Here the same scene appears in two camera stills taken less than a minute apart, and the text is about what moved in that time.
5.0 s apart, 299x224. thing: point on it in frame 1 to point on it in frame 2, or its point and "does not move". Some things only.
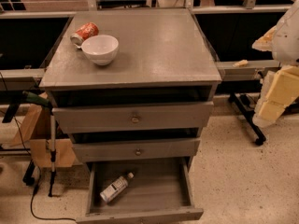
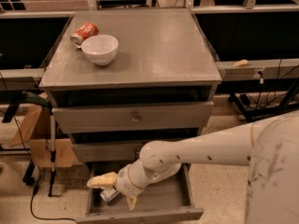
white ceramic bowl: (101, 49) does not move
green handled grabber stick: (40, 100) does not move
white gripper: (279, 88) to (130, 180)
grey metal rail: (246, 72) does not move
